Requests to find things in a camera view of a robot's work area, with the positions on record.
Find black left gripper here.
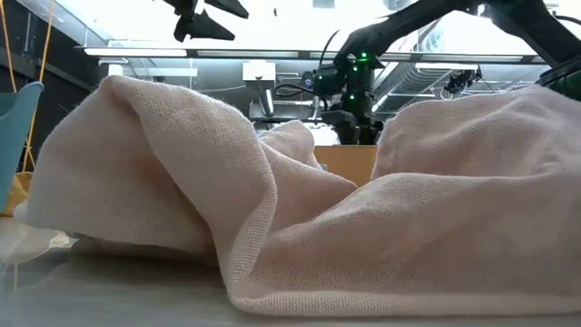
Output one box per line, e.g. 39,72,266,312
162,0,250,43

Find yellow plastic bin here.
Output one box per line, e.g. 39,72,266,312
312,144,379,188

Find long ceiling light bar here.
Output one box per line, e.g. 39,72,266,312
74,45,548,64

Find silver ceiling ducts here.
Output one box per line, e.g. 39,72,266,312
371,20,459,114

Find white ceiling box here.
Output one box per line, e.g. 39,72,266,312
241,60,277,84

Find black hanging ceiling fixture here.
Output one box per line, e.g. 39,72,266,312
442,67,483,95

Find pink cloth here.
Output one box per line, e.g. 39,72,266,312
13,74,581,318

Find mustard yellow cloth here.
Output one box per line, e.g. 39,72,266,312
0,171,34,218

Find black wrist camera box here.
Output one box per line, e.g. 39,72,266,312
315,64,350,97

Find yellow cable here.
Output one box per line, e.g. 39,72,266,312
0,0,18,93
22,0,56,173

